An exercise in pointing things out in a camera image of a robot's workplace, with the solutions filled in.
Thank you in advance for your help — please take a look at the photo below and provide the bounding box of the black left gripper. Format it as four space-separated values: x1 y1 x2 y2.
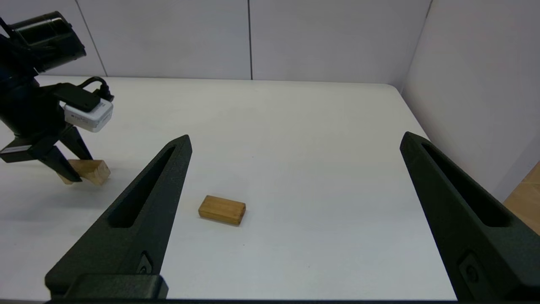
0 81 94 183

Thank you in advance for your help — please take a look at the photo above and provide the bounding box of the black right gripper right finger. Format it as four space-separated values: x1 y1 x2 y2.
400 131 540 301

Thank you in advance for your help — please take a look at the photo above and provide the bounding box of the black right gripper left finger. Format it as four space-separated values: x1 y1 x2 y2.
44 135 193 300

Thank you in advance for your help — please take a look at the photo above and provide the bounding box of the arched wooden building block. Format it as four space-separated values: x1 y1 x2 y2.
57 159 111 187

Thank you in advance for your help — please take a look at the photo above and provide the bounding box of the rectangular wooden building block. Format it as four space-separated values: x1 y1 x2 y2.
198 195 246 226

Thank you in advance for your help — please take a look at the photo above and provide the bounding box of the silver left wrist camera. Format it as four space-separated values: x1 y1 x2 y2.
51 83 114 134

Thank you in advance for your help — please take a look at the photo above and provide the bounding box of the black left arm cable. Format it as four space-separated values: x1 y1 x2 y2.
79 76 115 102

